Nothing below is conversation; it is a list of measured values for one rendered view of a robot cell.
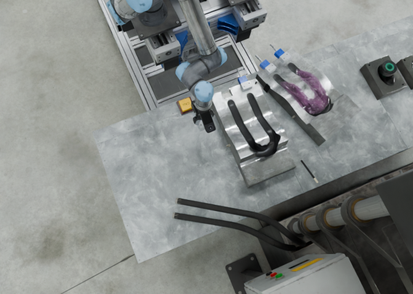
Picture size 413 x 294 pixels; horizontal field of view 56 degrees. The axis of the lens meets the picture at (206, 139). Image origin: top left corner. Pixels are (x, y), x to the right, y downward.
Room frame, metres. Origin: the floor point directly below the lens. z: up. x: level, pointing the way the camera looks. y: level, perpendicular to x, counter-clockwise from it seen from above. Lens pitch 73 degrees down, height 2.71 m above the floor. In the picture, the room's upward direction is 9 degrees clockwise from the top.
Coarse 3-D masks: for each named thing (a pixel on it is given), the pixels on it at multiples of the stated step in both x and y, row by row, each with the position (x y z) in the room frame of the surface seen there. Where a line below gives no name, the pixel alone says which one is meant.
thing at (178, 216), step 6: (174, 216) 0.17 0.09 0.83; (180, 216) 0.18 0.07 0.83; (186, 216) 0.18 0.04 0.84; (192, 216) 0.19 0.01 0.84; (198, 216) 0.19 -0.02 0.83; (198, 222) 0.16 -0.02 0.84; (204, 222) 0.16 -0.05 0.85; (210, 222) 0.17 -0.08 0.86; (216, 222) 0.17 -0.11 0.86; (222, 222) 0.18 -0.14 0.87; (228, 222) 0.18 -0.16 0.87
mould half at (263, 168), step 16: (256, 80) 0.92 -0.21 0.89; (240, 96) 0.82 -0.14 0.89; (256, 96) 0.83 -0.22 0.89; (224, 112) 0.72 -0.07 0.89; (240, 112) 0.73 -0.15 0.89; (224, 128) 0.63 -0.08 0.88; (256, 128) 0.65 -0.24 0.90; (272, 128) 0.66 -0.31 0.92; (240, 144) 0.55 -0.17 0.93; (240, 160) 0.48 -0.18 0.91; (256, 160) 0.50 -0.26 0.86; (272, 160) 0.52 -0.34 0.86; (288, 160) 0.53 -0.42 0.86; (256, 176) 0.42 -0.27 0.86; (272, 176) 0.44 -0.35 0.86
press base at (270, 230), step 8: (400, 168) 0.82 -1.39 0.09; (344, 192) 0.57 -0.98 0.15; (264, 232) 0.20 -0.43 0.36; (272, 232) 0.19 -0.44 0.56; (280, 240) 0.15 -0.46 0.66; (264, 248) 0.12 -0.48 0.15; (272, 248) 0.12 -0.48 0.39; (272, 256) 0.08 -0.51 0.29; (280, 256) 0.08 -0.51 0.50; (288, 256) 0.08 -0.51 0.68; (272, 264) 0.03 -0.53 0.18; (280, 264) 0.04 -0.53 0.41
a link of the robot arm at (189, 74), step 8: (184, 64) 0.74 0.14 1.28; (192, 64) 0.75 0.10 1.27; (200, 64) 0.75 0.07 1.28; (176, 72) 0.71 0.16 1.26; (184, 72) 0.71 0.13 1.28; (192, 72) 0.71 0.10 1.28; (200, 72) 0.72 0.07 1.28; (184, 80) 0.68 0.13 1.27; (192, 80) 0.68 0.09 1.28; (200, 80) 0.68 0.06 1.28
